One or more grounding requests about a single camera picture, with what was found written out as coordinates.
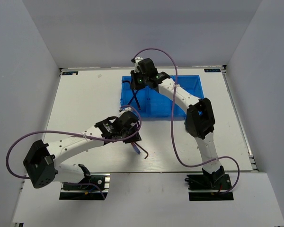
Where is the small brown hex key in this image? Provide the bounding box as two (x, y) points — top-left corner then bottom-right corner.
(128, 90), (140, 108)

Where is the large brown hex key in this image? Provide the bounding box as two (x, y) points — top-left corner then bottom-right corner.
(122, 80), (141, 110)

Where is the medium brown hex key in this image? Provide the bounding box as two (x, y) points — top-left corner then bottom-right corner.
(135, 143), (149, 159)

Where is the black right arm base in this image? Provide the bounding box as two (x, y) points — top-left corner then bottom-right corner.
(185, 174), (234, 201)

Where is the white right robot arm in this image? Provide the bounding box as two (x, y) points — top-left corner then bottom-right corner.
(131, 57), (225, 189)

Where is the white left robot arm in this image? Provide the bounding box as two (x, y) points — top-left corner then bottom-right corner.
(23, 111), (141, 189)

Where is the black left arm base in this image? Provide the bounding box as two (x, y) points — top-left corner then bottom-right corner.
(59, 173), (110, 201)

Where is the blue three-compartment plastic bin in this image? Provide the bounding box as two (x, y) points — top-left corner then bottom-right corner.
(120, 75), (204, 119)

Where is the right corner label sticker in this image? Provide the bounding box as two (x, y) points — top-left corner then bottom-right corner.
(204, 68), (221, 73)

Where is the corner label sticker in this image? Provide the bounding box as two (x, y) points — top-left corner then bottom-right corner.
(62, 71), (79, 76)
(204, 68), (221, 73)

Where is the left corner label sticker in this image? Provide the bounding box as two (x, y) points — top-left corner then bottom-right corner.
(62, 71), (79, 76)

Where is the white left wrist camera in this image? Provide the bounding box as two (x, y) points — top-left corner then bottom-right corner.
(119, 106), (134, 116)

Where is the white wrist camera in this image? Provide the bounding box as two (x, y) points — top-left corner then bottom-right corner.
(119, 106), (134, 116)
(131, 57), (143, 73)

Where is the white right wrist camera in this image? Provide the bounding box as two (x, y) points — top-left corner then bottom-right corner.
(131, 57), (143, 73)

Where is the red blue handled screwdriver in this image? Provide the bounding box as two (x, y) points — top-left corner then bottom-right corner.
(131, 142), (141, 155)

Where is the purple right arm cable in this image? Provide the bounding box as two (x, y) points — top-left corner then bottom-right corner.
(131, 48), (240, 195)

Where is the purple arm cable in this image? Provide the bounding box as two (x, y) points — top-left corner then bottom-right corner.
(131, 48), (240, 195)
(6, 105), (142, 199)

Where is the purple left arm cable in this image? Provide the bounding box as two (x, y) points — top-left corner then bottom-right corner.
(6, 105), (142, 199)

